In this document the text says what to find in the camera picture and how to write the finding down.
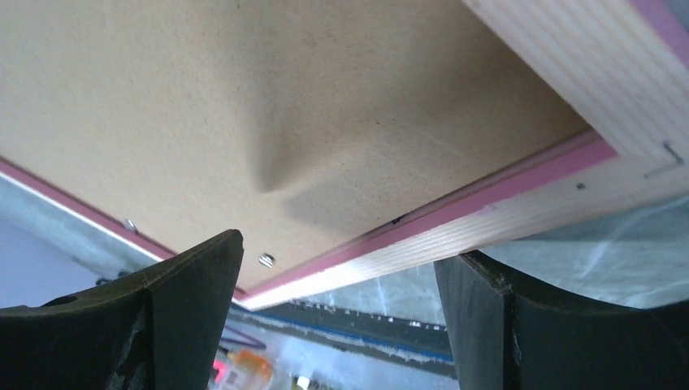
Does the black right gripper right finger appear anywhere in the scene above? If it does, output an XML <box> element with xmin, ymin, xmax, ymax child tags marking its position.
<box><xmin>434</xmin><ymin>251</ymin><xmax>688</xmax><ymax>389</ymax></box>

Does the brown backing board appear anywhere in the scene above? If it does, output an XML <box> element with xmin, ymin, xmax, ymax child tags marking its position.
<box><xmin>1</xmin><ymin>1</ymin><xmax>587</xmax><ymax>289</ymax></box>

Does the silver metal turn clip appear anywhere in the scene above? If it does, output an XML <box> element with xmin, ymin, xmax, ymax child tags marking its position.
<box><xmin>123</xmin><ymin>219</ymin><xmax>138</xmax><ymax>234</ymax></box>
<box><xmin>258</xmin><ymin>253</ymin><xmax>275</xmax><ymax>268</ymax></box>

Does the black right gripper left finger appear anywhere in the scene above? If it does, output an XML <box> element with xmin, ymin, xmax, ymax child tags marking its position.
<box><xmin>1</xmin><ymin>229</ymin><xmax>244</xmax><ymax>389</ymax></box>

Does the pink wooden picture frame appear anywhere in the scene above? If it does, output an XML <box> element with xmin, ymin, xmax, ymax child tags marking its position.
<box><xmin>1</xmin><ymin>1</ymin><xmax>688</xmax><ymax>309</ymax></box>

